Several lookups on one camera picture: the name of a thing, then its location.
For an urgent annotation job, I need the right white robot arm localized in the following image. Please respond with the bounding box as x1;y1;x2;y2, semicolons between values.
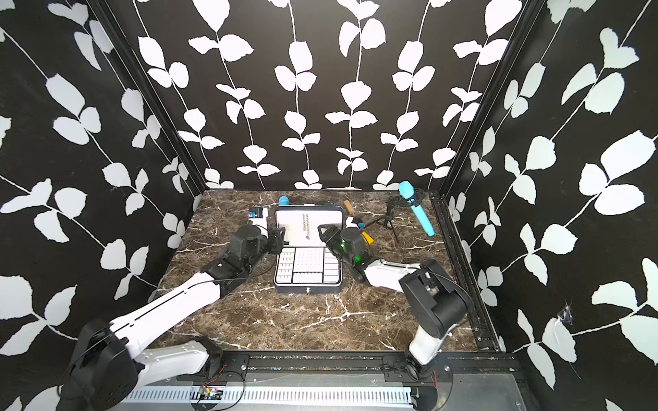
318;224;473;368

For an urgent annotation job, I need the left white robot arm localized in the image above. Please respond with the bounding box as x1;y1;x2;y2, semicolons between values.
56;224;285;410

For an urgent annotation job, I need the blue microphone on stand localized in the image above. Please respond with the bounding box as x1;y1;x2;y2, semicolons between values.
399;181;435;236

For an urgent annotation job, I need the small circuit board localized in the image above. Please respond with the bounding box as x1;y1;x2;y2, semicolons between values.
191;386;224;402

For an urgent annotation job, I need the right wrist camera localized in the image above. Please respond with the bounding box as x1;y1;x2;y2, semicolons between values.
344;216;364;229

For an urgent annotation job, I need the black tripod mic stand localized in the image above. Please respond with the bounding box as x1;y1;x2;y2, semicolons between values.
362;188;426;243

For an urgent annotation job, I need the black mounting rail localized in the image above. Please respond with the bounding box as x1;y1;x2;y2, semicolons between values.
176;350;438;384

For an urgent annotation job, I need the brown wooden block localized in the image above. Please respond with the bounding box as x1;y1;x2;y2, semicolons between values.
344;200;355;215

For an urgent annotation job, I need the white perforated strip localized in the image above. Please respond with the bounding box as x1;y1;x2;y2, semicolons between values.
121;385;413;407

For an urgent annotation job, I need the yellow block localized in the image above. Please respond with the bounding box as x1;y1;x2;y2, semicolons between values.
361;231;375;245

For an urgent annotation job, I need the grey jewelry box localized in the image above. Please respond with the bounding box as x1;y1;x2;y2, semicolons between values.
273;205;344;295

